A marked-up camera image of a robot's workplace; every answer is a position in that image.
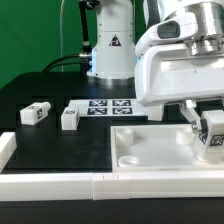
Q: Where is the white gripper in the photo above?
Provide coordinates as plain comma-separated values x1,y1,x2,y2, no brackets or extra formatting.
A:
135,44,224,133

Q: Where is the white square table top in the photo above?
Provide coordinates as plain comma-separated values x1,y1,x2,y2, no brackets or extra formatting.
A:
111,124,224,172

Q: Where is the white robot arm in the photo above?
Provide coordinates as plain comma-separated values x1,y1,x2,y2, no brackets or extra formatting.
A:
87,0,224,133

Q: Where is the white plate with markers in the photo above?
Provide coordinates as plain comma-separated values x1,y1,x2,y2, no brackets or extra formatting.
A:
68,99,147,117

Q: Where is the white U-shaped fence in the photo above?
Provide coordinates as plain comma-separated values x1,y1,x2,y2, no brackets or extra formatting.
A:
0,132,224,201

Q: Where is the black cable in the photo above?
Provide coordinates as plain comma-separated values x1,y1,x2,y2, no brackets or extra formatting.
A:
42,0,93,73

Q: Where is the grey thin cable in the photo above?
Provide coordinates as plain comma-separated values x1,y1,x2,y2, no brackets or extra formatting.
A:
59,0,66,73

